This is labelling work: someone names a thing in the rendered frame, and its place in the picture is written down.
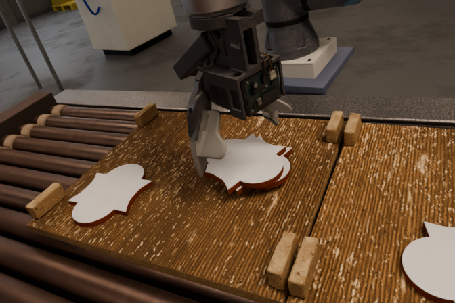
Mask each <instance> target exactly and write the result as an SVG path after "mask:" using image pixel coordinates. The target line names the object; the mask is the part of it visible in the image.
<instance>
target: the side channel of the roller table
mask: <svg viewBox="0 0 455 303"><path fill-rule="evenodd" d="M56 105H57V102H56V100H55V98H54V96H53V94H52V93H48V92H37V93H35V94H34V95H32V96H30V97H29V98H27V99H25V100H24V101H21V102H20V103H18V104H16V105H15V106H13V107H11V108H10V109H8V110H6V111H4V112H3V113H1V114H0V139H1V138H2V137H3V136H5V135H16V130H17V128H18V127H19V126H20V125H22V124H32V121H33V118H34V117H35V116H36V115H39V114H40V115H42V114H46V113H47V109H48V108H49V107H50V106H56Z"/></svg>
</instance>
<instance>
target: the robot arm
mask: <svg viewBox="0 0 455 303"><path fill-rule="evenodd" d="M360 1H361V0H261V3H262V7H263V9H259V8H251V3H250V1H248V0H182V3H183V8H184V11H185V12H186V13H187V14H188V18H189V21H190V26H191V29H192V30H198V31H204V32H202V33H200V34H199V36H198V37H197V38H196V39H195V40H194V42H193V43H192V44H191V45H190V46H189V47H188V48H187V49H186V51H185V52H184V53H183V54H182V56H181V57H180V58H179V59H178V60H177V61H176V62H175V63H174V65H173V69H174V71H175V73H176V74H177V76H178V78H179V79H180V80H183V79H185V78H187V77H189V76H195V77H196V78H195V81H194V88H193V91H192V93H191V96H190V98H189V101H188V107H187V121H188V136H189V138H190V147H191V151H192V157H193V161H194V165H195V167H196V170H197V173H198V175H199V176H200V177H204V174H205V171H206V168H207V163H208V162H207V158H213V159H222V158H223V157H224V155H225V153H226V143H225V141H224V140H223V138H222V137H221V135H220V133H219V127H220V124H221V114H220V112H219V110H216V109H213V110H212V109H211V104H212V103H211V102H213V103H215V104H216V105H219V106H220V107H223V108H226V109H229V110H230V112H231V113H232V116H233V117H235V118H238V119H241V120H243V121H246V120H247V119H246V117H247V116H248V117H251V116H253V115H254V114H256V113H257V112H259V111H260V110H261V111H262V113H263V117H264V118H266V119H267V120H269V121H270V122H272V123H273V124H275V125H277V126H278V125H279V118H278V111H285V112H291V111H292V108H291V107H290V106H289V105H288V104H287V103H285V102H283V101H281V100H279V98H281V95H282V96H285V89H284V79H283V73H282V64H281V61H288V60H295V59H298V58H301V57H305V56H307V55H310V54H312V53H313V52H315V51H316V50H318V48H319V46H320V45H319V39H318V36H317V34H316V32H315V30H314V28H313V26H312V24H311V22H310V20H309V13H308V11H312V10H317V9H327V8H332V7H342V6H343V7H345V6H347V5H354V4H357V3H359V2H360ZM263 14H264V15H263ZM264 18H265V20H264ZM264 21H265V24H266V29H267V30H266V36H265V47H264V51H265V53H261V52H260V49H259V42H258V37H257V29H256V25H258V24H260V23H262V22H264ZM278 73H279V77H278ZM279 78H280V82H279Z"/></svg>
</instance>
